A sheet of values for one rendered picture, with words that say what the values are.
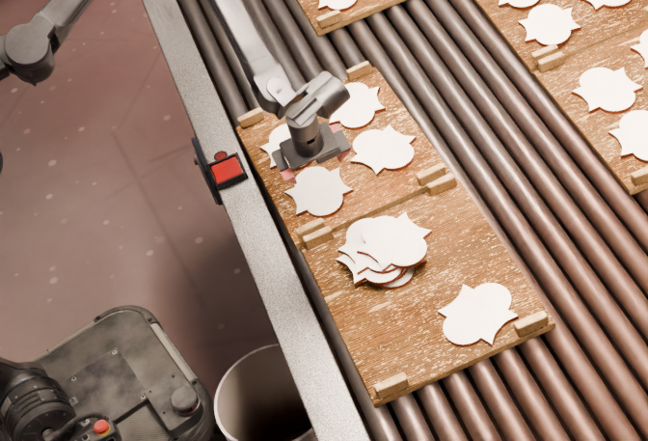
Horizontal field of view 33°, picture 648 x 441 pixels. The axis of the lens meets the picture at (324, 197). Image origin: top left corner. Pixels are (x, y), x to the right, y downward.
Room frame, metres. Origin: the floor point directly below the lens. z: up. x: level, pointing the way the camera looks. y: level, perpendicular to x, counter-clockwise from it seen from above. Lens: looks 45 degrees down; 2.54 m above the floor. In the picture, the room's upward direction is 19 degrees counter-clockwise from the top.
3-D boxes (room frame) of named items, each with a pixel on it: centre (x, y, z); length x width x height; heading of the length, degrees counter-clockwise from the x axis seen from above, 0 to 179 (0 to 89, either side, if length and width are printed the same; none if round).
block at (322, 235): (1.49, 0.04, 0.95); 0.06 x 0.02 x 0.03; 96
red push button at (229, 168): (1.80, 0.18, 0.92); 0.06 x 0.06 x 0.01; 5
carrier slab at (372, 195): (1.73, -0.06, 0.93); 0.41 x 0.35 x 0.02; 8
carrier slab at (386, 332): (1.31, -0.12, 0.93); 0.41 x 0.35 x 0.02; 6
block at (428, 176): (1.56, -0.22, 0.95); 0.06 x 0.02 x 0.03; 98
